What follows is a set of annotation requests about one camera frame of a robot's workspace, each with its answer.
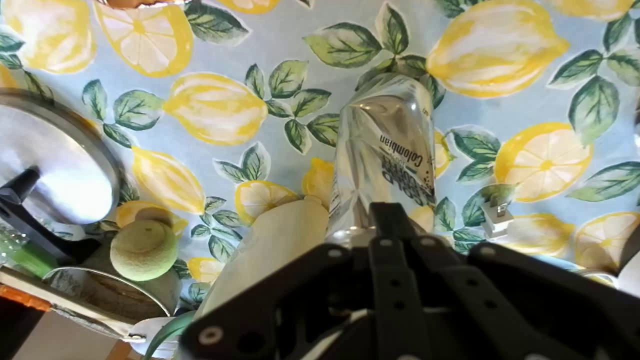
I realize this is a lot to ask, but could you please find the lemon print tablecloth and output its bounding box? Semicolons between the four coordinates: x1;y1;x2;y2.
3;0;640;302

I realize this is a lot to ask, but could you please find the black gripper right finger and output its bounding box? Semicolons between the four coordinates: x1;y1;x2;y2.
369;202;640;360

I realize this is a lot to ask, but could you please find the pale green round ball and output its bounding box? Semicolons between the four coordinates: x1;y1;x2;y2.
111;220;178;282

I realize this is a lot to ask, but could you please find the clear silver can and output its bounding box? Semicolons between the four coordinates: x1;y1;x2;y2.
326;74;437;246

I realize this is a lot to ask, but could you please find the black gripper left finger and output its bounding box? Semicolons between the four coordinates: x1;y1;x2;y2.
178;244;375;360

